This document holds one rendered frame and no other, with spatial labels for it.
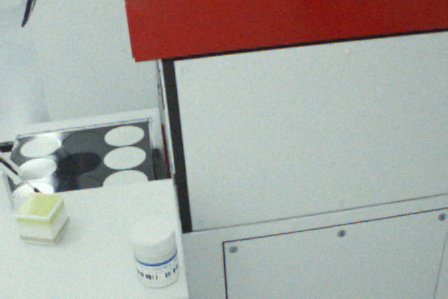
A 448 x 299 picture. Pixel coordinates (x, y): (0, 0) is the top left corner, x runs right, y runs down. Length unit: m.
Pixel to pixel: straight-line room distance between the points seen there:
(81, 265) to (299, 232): 0.54
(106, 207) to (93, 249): 0.13
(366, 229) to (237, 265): 0.31
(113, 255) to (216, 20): 0.46
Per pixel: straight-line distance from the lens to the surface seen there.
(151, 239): 0.96
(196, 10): 1.12
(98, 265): 1.08
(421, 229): 1.53
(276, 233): 1.39
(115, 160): 1.48
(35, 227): 1.13
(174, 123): 1.20
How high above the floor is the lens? 1.66
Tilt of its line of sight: 30 degrees down
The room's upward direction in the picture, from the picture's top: 7 degrees counter-clockwise
